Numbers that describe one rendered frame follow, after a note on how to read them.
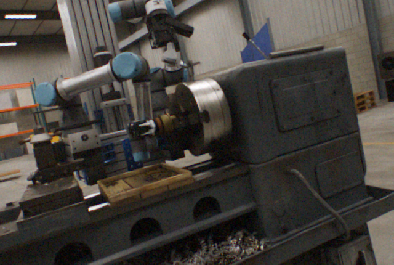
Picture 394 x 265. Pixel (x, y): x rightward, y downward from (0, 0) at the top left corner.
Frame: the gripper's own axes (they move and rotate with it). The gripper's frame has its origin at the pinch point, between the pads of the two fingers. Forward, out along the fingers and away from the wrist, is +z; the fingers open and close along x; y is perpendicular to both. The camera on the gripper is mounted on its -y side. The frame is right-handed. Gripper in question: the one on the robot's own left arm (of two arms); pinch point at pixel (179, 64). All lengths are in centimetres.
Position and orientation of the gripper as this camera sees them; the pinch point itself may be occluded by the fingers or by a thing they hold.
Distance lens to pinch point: 120.3
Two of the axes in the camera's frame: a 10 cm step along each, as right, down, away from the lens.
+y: -8.9, 2.2, -4.0
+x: 3.4, -2.5, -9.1
